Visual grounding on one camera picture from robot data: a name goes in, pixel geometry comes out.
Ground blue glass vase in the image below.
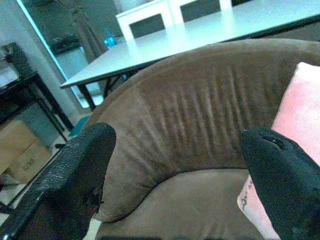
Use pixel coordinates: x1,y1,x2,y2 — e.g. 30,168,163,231
103,27,116,49

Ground white dining chair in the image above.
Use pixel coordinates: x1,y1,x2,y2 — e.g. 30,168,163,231
169,0,233,24
115,0,174,42

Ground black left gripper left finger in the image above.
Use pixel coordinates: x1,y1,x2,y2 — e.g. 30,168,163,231
0,122,117,240

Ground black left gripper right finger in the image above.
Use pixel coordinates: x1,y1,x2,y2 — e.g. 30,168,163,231
240,126,320,240

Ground black console table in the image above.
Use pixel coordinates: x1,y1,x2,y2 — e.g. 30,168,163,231
0,71,75,215

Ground brown curtain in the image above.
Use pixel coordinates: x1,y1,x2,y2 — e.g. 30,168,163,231
71,0,109,64

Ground cardboard box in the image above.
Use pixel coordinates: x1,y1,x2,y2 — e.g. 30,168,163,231
0,119,53,185

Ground brown suede sofa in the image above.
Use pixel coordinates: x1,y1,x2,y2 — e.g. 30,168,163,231
81,38,320,240

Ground pink pillow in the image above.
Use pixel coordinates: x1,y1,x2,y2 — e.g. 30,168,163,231
236,62,320,240

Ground grey dining table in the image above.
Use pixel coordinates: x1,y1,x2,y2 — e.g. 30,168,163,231
59,4,320,112

